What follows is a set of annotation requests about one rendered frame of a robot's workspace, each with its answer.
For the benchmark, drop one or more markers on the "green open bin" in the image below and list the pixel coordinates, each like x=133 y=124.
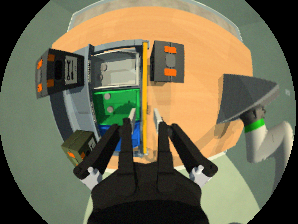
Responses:
x=122 y=103

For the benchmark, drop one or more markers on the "grey metal shelf rack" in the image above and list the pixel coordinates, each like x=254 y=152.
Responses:
x=71 y=108

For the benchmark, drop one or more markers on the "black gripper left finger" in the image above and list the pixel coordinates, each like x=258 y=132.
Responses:
x=101 y=154

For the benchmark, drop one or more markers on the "blue bin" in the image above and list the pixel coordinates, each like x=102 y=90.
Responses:
x=135 y=135

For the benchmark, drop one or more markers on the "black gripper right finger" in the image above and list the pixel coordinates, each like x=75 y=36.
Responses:
x=200 y=169

